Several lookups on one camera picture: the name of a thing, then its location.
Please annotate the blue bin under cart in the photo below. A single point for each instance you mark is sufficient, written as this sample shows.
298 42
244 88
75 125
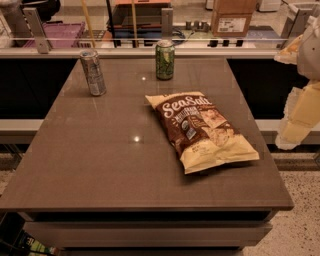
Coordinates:
149 35

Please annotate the glass railing with metal posts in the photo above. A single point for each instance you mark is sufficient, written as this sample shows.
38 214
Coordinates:
264 39

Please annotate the purple plastic crate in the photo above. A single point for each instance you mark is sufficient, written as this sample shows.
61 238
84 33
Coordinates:
63 35

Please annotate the silver slim can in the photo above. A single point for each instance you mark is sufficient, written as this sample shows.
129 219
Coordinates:
91 66

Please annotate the yellow broom handle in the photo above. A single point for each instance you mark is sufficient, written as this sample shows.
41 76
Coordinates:
88 22

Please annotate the cardboard box with label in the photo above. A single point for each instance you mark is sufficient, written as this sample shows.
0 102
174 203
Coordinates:
231 18

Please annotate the green soda can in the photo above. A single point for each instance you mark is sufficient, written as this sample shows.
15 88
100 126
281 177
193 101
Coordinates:
164 56

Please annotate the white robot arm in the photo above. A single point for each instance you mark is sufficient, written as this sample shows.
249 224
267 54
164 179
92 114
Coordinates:
308 64

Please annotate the sea salt chips bag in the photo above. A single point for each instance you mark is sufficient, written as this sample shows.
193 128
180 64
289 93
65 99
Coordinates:
202 137

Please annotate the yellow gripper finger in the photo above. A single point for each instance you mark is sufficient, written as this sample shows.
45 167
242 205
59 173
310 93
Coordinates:
289 54
301 115

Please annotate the brown table with drawers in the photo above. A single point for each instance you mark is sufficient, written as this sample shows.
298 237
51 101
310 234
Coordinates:
101 179

